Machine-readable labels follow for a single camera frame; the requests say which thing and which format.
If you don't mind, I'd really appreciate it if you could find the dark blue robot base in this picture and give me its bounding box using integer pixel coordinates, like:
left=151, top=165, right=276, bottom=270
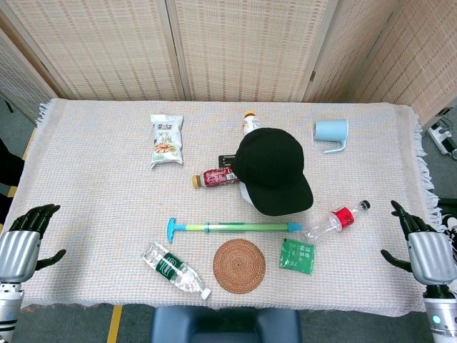
left=149, top=305, right=303, bottom=343

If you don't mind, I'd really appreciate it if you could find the clear bottle with red label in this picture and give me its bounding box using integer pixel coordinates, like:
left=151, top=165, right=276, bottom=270
left=301, top=200, right=371, bottom=244

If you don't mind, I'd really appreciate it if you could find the green sachet packet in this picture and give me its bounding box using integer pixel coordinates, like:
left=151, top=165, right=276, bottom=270
left=278, top=238, right=316, bottom=276

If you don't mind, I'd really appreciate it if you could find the red label drink bottle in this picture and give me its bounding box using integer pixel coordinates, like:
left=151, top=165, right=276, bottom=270
left=191, top=166, right=241, bottom=189

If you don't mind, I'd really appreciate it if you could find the light blue plastic mug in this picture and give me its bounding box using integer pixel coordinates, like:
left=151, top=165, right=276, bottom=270
left=313, top=119, right=349, bottom=154

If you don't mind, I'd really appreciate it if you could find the black and white sneaker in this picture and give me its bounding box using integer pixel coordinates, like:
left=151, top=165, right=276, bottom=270
left=438, top=199, right=457, bottom=251

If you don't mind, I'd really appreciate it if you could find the small black card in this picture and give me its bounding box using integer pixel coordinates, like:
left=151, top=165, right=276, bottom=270
left=217, top=152, right=238, bottom=169

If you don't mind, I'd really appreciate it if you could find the white bottle with yellow cap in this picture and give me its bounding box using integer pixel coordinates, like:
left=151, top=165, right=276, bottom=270
left=241, top=111, right=262, bottom=137

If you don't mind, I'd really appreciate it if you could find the round woven rattan coaster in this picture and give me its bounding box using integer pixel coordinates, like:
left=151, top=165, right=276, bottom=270
left=212, top=238, right=266, bottom=295

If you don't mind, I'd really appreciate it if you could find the white power strip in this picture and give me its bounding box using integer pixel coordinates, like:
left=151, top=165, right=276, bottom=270
left=427, top=123, right=457, bottom=155

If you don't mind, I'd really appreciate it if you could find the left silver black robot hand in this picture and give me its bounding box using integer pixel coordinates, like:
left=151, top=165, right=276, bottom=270
left=0, top=204, right=67, bottom=284

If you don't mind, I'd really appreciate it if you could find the woven beige tablecloth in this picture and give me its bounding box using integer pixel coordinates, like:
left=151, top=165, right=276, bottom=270
left=6, top=98, right=441, bottom=317

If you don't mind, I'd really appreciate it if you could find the bamboo folding screen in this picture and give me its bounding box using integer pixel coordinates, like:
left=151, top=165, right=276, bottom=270
left=0, top=0, right=457, bottom=124

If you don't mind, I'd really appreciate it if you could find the green blue hand pump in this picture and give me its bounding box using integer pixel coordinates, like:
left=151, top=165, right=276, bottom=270
left=166, top=217, right=304, bottom=244

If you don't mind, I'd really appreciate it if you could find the white snack bag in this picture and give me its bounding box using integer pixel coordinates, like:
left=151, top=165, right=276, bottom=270
left=149, top=114, right=184, bottom=169

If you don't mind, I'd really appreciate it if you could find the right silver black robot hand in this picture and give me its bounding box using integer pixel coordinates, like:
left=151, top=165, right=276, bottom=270
left=380, top=199, right=457, bottom=287

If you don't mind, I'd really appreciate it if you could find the clear bottle with green label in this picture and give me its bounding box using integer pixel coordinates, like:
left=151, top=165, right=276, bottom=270
left=142, top=241, right=212, bottom=301

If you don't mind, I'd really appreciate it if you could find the black baseball cap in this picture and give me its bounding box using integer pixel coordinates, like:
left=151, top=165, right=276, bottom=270
left=231, top=127, right=314, bottom=217

